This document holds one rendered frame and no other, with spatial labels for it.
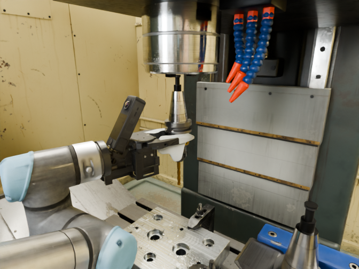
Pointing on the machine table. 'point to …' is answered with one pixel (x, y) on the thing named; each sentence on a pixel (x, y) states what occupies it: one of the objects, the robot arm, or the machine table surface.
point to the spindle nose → (181, 38)
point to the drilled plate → (212, 252)
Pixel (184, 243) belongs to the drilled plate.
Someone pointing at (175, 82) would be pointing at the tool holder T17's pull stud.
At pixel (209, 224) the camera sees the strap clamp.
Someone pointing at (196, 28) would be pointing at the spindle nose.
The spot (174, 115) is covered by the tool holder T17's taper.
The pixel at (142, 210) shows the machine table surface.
